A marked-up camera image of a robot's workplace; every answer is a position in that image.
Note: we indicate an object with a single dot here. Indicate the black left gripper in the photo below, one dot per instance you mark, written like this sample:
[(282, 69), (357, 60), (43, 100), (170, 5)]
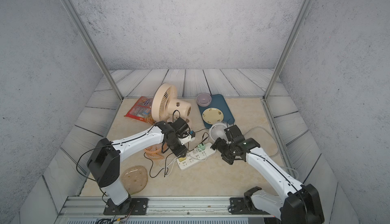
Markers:
[(182, 152)]

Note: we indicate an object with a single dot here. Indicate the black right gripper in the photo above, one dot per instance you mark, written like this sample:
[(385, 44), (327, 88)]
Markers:
[(228, 159)]

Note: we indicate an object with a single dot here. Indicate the white fan plug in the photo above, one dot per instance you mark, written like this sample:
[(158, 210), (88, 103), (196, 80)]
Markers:
[(190, 137)]

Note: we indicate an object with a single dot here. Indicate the green plug adapter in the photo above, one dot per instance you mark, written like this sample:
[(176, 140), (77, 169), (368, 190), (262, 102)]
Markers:
[(201, 147)]

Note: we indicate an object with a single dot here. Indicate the white power strip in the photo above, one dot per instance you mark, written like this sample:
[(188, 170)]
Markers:
[(194, 157)]

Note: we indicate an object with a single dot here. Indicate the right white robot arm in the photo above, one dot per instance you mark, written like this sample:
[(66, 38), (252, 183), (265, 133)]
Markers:
[(294, 203)]

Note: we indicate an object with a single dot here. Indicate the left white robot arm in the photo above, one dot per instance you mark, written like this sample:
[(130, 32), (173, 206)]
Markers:
[(105, 160)]

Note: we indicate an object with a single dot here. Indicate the beige desk fan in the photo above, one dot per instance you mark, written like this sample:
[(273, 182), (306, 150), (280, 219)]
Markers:
[(165, 104)]

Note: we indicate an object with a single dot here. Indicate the small orange fan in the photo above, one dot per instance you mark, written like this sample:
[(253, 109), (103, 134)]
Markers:
[(154, 152)]

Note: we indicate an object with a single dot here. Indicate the red candy bag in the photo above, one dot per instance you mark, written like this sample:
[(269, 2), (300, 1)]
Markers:
[(141, 110)]

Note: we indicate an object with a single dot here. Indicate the yellow green plate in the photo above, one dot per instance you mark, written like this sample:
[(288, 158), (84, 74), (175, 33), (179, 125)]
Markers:
[(212, 116)]

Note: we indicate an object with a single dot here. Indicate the purple bowl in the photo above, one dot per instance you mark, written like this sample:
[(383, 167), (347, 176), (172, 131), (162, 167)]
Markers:
[(204, 99)]

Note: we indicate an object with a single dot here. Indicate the dark teal tray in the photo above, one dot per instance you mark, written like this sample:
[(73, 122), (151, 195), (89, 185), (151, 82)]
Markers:
[(219, 102)]

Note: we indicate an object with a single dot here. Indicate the metal base rail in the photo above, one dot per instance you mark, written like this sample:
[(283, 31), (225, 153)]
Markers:
[(159, 210)]

